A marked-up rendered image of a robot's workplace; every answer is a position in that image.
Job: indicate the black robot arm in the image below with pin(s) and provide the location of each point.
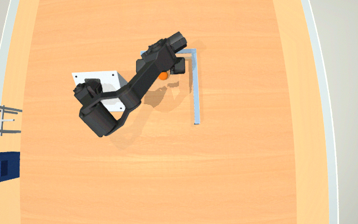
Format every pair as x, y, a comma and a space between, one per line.
160, 57

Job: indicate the light blue l-shaped low wall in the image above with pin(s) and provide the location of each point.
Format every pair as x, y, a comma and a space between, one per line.
195, 83

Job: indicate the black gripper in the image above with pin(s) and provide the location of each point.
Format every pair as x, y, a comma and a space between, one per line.
178, 68

